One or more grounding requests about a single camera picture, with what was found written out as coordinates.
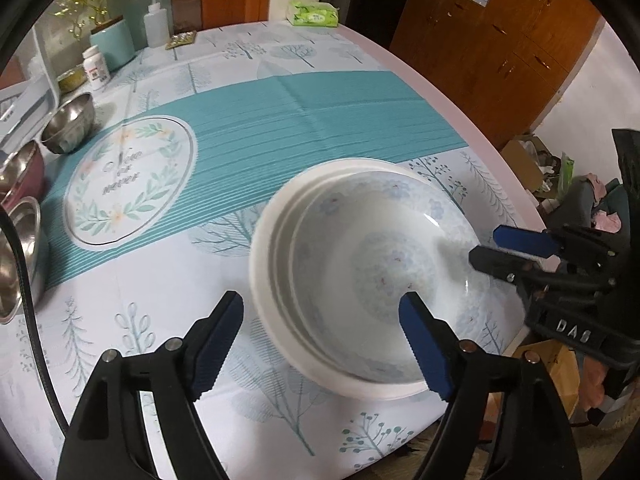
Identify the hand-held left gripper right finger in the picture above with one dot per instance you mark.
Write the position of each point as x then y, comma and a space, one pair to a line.
425, 345

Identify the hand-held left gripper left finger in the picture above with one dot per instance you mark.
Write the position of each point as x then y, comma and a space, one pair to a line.
215, 345

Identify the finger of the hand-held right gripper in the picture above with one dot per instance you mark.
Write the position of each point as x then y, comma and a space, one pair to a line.
495, 262
525, 242

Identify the blue floral deep plate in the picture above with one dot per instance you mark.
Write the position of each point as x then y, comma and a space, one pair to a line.
375, 270

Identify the large steel bowl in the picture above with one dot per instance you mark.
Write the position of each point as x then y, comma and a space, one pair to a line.
17, 260

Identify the pink steel bowl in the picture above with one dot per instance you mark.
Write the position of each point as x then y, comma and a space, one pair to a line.
25, 170

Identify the small steel bowl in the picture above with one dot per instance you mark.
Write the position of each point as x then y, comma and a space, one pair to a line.
67, 120

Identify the clothes pile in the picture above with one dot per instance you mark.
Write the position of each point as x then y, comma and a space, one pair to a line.
580, 195

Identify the cardboard box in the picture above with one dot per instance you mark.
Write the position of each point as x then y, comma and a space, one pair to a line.
520, 160

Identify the wooden cabinet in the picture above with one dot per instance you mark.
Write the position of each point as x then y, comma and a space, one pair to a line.
475, 35

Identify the tree print tablecloth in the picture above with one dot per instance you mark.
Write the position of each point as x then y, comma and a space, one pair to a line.
300, 95

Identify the white pill bottle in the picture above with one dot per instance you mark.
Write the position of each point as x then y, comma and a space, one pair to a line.
96, 70

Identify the blister pack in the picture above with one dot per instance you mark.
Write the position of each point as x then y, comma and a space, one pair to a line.
181, 40

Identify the green tissue pack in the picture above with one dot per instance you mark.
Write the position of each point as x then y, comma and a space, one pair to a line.
312, 14

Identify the white clear-lid storage box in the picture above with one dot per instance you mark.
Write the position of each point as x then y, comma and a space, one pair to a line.
47, 85

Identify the teal canister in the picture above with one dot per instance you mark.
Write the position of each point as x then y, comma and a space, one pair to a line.
112, 47

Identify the white squeeze bottle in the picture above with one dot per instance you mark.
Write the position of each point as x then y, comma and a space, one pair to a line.
156, 30

